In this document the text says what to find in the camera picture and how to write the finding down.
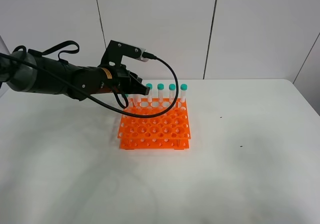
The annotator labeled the orange test tube rack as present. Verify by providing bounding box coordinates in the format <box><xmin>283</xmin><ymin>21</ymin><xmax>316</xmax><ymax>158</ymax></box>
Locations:
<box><xmin>117</xmin><ymin>99</ymin><xmax>191</xmax><ymax>150</ymax></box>

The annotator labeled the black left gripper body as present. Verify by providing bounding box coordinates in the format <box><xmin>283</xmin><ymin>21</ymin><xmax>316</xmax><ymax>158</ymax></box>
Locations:
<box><xmin>96</xmin><ymin>64</ymin><xmax>137</xmax><ymax>94</ymax></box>

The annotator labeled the clear tube with teal cap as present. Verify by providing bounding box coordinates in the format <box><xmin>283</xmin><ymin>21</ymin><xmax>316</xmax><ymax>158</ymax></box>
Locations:
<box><xmin>121</xmin><ymin>94</ymin><xmax>130</xmax><ymax>110</ymax></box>

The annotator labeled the teal capped tube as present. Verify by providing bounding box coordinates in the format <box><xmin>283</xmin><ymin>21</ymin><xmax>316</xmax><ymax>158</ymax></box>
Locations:
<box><xmin>146</xmin><ymin>83</ymin><xmax>153</xmax><ymax>103</ymax></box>
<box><xmin>169</xmin><ymin>84</ymin><xmax>176</xmax><ymax>103</ymax></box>
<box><xmin>157</xmin><ymin>83</ymin><xmax>164</xmax><ymax>103</ymax></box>
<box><xmin>133</xmin><ymin>94</ymin><xmax>141</xmax><ymax>109</ymax></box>
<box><xmin>180</xmin><ymin>84</ymin><xmax>188</xmax><ymax>103</ymax></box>

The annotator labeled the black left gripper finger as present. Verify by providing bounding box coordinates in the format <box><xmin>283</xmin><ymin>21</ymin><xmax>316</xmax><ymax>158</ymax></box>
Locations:
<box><xmin>124</xmin><ymin>72</ymin><xmax>150</xmax><ymax>96</ymax></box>

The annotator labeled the black left camera cable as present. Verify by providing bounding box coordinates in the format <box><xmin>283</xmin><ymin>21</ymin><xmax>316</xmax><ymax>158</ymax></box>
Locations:
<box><xmin>0</xmin><ymin>52</ymin><xmax>179</xmax><ymax>117</ymax></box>

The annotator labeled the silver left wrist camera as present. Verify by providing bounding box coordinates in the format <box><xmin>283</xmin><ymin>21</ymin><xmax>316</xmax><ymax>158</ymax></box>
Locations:
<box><xmin>99</xmin><ymin>40</ymin><xmax>148</xmax><ymax>69</ymax></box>

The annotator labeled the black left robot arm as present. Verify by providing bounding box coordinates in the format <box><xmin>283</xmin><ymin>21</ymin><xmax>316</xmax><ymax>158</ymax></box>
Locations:
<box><xmin>0</xmin><ymin>40</ymin><xmax>150</xmax><ymax>101</ymax></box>

